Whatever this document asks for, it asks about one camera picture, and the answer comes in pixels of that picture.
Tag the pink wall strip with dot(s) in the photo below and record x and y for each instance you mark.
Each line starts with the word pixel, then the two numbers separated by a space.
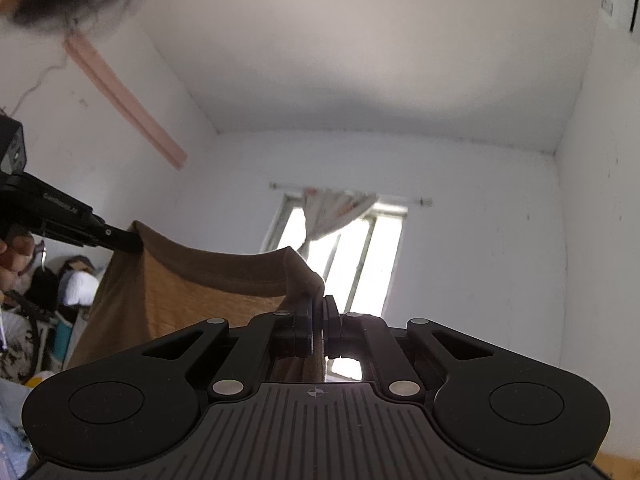
pixel 125 105

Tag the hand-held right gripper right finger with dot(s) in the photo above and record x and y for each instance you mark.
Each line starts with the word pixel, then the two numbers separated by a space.
pixel 332 327

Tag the tan long-sleeve shirt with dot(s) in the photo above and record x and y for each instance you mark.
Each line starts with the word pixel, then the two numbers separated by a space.
pixel 165 290

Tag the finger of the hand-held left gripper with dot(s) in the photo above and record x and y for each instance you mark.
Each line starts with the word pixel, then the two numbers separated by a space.
pixel 120 239

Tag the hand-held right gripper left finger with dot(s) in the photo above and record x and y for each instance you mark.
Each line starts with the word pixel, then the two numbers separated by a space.
pixel 302 330

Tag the curtain rod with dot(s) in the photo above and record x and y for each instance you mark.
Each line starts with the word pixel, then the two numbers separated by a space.
pixel 400 200

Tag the white quilted pillow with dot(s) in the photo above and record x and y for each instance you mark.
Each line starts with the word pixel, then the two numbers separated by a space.
pixel 80 287

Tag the teal box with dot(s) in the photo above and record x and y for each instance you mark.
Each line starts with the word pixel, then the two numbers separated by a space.
pixel 62 340

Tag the person's left hand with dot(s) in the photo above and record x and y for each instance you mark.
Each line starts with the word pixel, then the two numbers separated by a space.
pixel 17 255

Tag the black bag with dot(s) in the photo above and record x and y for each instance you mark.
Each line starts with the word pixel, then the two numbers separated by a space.
pixel 40 290

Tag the white printed curtain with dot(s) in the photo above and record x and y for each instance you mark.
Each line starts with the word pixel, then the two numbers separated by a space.
pixel 330 215

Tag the window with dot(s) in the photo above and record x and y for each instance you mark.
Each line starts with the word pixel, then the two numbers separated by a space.
pixel 385 245

